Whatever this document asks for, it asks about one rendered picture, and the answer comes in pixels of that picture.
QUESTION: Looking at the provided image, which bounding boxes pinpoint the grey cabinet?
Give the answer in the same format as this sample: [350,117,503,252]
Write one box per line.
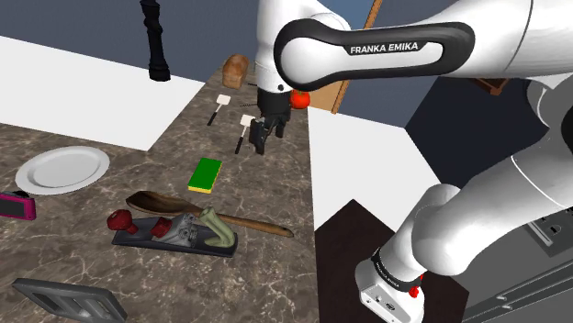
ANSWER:
[460,206,573,323]

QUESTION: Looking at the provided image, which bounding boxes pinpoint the white spatula with black handle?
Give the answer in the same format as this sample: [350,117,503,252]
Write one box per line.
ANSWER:
[206,94,232,128]
[234,114,257,156]

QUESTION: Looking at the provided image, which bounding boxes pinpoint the brown bread loaf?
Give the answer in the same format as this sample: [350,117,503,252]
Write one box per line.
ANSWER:
[221,53,251,91]

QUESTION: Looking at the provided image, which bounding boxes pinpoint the grey hand plane, red knobs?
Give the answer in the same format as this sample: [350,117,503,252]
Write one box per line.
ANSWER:
[106,206,240,259]

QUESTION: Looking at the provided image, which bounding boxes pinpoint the pink camera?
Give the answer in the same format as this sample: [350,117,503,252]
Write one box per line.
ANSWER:
[0,190,38,222]

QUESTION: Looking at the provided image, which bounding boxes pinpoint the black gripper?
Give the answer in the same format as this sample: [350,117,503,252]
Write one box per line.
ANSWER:
[248,87,293,156]

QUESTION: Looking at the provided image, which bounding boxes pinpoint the red tomato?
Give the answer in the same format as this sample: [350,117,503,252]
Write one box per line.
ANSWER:
[289,89,312,111]

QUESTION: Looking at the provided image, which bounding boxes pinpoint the brown wooden spoon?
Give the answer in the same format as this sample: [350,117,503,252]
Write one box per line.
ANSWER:
[125,189,295,239]

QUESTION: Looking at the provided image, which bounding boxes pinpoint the grey compartment tray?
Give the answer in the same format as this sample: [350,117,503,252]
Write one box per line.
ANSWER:
[11,277,129,323]

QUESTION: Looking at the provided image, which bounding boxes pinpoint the wooden door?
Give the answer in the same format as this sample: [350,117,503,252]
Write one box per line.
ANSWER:
[308,0,384,116]

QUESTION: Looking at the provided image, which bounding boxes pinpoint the dark robot stand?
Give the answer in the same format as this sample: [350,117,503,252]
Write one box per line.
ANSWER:
[314,198,471,323]

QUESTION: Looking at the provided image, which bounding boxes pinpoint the white plate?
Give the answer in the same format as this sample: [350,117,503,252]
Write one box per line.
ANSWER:
[14,145,111,196]

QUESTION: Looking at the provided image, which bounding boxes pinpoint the black pepper mill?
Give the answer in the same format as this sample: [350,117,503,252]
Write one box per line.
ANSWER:
[139,0,172,83]

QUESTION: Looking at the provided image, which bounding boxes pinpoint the green and yellow sponge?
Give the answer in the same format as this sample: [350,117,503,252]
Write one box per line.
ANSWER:
[186,156,224,195]

